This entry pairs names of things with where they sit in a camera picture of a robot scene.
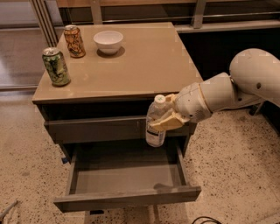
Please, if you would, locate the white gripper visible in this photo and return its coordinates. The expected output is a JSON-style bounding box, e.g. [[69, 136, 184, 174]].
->
[[150, 82, 212, 131]]

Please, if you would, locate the clear plastic bottle white cap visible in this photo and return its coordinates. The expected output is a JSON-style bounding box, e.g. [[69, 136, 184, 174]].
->
[[145, 94, 167, 147]]

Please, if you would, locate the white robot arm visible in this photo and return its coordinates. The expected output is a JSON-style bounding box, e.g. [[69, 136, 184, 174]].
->
[[150, 48, 280, 131]]

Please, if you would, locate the brown drawer cabinet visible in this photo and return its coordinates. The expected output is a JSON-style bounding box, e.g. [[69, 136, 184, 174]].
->
[[32, 23, 201, 224]]

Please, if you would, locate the open middle drawer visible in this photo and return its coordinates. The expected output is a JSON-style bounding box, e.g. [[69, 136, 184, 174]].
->
[[54, 138, 201, 213]]

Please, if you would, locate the closed top drawer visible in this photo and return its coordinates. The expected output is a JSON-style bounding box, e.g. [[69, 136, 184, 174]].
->
[[44, 112, 201, 144]]

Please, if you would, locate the white ceramic bowl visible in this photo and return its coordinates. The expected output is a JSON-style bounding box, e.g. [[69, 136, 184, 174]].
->
[[94, 31, 123, 55]]

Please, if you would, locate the orange soda can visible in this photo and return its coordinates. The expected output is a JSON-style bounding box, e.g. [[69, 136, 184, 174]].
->
[[64, 24, 86, 58]]

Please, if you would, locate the green soda can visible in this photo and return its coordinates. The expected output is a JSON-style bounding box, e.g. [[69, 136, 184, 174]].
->
[[42, 47, 71, 87]]

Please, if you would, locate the metal railing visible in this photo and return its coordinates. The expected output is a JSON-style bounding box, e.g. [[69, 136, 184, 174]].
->
[[28, 0, 280, 46]]

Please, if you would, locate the grey metal rod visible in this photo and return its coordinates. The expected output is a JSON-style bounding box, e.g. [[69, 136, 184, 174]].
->
[[0, 200, 18, 221]]

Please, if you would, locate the black floor bracket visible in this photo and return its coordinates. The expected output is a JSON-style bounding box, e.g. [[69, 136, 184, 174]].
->
[[249, 102, 263, 116]]

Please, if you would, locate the black cable on floor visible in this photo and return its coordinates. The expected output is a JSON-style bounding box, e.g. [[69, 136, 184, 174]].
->
[[191, 215, 223, 224]]

